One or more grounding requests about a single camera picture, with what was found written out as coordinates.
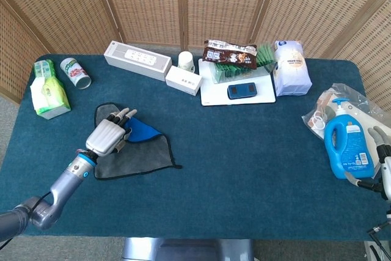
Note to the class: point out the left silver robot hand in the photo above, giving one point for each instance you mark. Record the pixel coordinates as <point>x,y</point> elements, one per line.
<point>105,135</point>

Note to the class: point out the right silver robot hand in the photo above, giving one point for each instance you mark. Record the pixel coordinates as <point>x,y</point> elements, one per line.
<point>385,166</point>

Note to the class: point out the grey and blue cloth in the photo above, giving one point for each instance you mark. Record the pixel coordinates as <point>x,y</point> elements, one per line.
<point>143,157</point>

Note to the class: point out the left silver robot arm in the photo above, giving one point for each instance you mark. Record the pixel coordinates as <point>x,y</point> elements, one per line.
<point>64,181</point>

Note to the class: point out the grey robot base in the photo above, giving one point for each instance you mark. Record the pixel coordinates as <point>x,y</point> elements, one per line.
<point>183,250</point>

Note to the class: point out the blue detergent bottle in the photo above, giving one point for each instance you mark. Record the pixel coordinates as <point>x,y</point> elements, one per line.
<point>348,148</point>

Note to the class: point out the clear plastic bag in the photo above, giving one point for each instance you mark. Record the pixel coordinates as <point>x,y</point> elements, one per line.
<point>360,102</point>

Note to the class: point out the printed tin can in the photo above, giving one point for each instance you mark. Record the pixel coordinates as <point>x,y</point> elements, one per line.
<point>76,73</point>

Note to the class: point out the green yellow box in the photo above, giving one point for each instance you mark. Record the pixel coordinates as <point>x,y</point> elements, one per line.
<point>49,93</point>

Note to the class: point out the long white power strip box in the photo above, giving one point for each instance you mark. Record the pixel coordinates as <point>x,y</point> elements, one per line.
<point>137,59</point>

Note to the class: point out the small white cardboard box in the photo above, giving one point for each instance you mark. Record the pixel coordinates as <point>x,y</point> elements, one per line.
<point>183,80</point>

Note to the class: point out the white paper cup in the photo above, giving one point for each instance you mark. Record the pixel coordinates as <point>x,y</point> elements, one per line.
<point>186,60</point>

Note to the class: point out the white whiteboard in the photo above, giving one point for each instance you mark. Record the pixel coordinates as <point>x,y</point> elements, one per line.
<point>214,94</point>

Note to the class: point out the white paper bag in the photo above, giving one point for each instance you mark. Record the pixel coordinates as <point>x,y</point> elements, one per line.
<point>290,71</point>

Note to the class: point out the woven folding screen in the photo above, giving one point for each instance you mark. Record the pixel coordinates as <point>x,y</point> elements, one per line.
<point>146,4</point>

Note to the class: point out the clear box of green sachets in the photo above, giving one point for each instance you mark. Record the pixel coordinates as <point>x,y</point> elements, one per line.
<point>232,73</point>

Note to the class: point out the blue whiteboard eraser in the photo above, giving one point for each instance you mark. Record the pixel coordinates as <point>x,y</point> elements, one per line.
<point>241,91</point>

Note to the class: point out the brown snack bag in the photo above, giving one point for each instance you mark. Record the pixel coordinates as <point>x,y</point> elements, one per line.
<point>229,54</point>

